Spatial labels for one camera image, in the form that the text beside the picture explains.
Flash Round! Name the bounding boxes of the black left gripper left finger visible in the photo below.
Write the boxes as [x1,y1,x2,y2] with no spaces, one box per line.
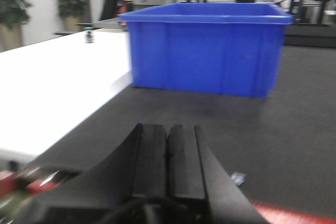
[34,124,166,223]

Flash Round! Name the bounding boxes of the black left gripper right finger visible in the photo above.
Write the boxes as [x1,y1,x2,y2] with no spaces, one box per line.
[167,125,267,223]

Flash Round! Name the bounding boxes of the blue plastic crate on conveyor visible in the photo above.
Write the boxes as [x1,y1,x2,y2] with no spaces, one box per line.
[119,3,293,98]

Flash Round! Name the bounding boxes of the small clear plastic scrap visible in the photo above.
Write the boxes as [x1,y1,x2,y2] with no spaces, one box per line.
[230,172,247,186]

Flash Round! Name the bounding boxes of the small dark bottle green cap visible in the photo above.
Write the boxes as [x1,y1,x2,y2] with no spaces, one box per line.
[84,27,94,44]

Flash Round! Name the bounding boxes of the potted plant right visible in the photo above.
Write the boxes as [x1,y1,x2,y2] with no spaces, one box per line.
[57,0,87,32]

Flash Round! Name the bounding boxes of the potted plant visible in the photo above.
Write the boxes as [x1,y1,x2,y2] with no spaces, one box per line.
[1,0,33,50]
[57,0,87,32]

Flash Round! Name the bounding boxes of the potted plant left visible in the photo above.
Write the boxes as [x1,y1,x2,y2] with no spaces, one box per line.
[1,0,33,50]

